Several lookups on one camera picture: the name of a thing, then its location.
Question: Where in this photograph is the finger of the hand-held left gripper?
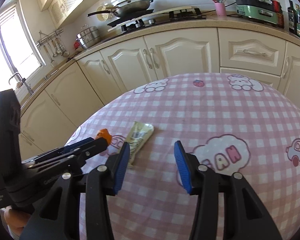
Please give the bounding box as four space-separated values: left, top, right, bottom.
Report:
21 137 97 163
22 139 108 175

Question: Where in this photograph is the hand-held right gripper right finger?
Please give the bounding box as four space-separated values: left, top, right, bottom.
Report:
174 140 283 240

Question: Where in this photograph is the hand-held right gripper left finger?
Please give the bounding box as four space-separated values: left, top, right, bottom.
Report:
20 142 131 240

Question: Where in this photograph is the orange peel piece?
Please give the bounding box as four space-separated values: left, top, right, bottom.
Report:
95 128 112 144

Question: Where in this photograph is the cream snack wrapper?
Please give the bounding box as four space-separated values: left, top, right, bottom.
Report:
125 121 155 169

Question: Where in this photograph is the person's left hand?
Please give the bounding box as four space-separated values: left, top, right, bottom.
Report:
3 206 33 236

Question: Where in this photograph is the pink checked tablecloth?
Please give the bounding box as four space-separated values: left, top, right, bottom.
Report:
64 72 300 240

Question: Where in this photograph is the metal sink faucet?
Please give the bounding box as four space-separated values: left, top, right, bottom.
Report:
8 72 34 96

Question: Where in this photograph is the kitchen window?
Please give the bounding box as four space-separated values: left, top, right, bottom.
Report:
0 3 44 96

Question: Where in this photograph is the stainless steamer pot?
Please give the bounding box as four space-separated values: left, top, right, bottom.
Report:
76 25 101 50

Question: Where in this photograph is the cream kitchen cabinet run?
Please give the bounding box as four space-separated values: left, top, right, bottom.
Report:
18 26 300 161

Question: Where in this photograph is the cream perforated colander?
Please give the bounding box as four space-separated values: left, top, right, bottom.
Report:
97 3 115 22

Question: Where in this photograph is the black gas stove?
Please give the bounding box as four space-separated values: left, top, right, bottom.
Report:
107 7 207 34

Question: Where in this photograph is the beige kitchen countertop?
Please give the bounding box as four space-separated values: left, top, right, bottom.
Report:
19 12 300 111

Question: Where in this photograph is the pink utensil holder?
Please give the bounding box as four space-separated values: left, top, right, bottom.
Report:
214 2 227 17

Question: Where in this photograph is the green electric cooker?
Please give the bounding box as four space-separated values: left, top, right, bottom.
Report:
234 0 282 26

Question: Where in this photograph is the wall rack with hanging utensils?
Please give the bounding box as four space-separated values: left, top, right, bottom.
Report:
35 28 71 67

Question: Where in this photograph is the cream lattice wall cabinet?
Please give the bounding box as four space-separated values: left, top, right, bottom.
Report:
35 0 84 28

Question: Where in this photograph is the steel frying pan black handle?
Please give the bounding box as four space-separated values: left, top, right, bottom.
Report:
87 0 154 19

